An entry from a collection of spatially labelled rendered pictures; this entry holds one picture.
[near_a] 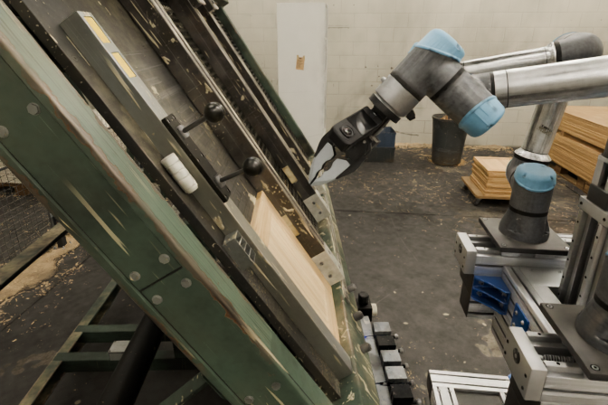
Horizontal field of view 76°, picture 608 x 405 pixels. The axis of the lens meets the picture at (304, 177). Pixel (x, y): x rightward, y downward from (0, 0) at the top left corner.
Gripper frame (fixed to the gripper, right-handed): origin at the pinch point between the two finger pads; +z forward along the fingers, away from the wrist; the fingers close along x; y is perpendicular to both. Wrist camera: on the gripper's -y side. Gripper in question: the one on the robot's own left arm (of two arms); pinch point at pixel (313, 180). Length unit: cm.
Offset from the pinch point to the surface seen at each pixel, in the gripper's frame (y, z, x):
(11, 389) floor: 47, 208, 44
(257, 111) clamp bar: 70, 21, 45
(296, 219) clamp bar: 36.6, 25.1, 0.5
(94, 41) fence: -19.3, 4.7, 41.6
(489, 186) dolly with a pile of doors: 357, -11, -86
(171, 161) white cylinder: -13.9, 12.5, 19.5
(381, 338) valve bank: 45, 35, -45
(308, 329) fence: 6.5, 28.1, -22.1
